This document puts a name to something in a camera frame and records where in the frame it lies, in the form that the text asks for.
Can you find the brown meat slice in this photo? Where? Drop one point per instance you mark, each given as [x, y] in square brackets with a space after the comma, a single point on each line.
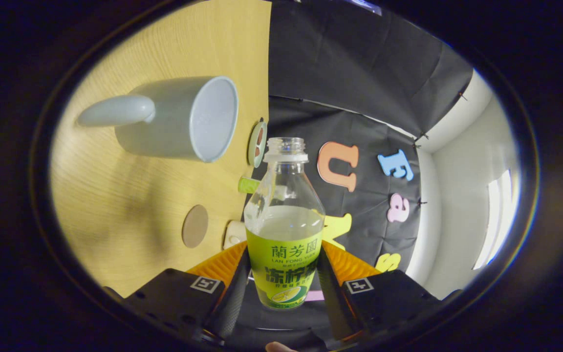
[257, 152]
[260, 135]

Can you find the round brown coaster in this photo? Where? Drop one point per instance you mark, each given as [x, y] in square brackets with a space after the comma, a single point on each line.
[195, 226]

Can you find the white cup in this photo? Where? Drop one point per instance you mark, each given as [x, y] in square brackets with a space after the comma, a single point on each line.
[164, 122]

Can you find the green label juice bottle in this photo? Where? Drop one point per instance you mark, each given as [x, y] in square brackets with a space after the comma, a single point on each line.
[284, 230]

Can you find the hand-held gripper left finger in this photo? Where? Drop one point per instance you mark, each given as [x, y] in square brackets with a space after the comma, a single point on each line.
[232, 298]

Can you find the capped clear bottle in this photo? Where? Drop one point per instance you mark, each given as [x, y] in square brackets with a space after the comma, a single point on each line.
[248, 186]

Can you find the wooden table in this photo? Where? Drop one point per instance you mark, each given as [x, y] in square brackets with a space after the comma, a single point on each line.
[130, 210]

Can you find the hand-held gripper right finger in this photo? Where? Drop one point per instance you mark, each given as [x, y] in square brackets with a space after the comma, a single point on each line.
[333, 298]

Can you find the black backdrop cloth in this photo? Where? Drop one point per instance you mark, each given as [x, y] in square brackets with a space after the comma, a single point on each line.
[350, 73]

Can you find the pale green plate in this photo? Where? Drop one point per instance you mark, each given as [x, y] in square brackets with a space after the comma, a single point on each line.
[253, 146]

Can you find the white toaster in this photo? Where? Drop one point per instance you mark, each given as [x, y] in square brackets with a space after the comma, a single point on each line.
[235, 234]

